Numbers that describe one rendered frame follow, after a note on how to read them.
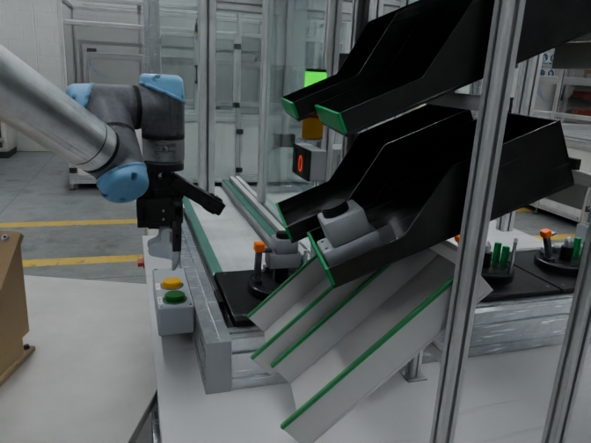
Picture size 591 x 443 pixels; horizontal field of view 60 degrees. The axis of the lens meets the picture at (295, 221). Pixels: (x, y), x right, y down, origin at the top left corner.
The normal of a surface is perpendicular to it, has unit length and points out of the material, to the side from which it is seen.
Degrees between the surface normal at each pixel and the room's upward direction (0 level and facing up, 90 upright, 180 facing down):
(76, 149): 125
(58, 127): 110
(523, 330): 90
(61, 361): 0
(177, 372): 0
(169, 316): 90
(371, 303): 90
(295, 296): 90
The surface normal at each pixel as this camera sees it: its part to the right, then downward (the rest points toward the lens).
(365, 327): -0.66, -0.69
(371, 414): 0.05, -0.96
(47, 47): 0.28, 0.28
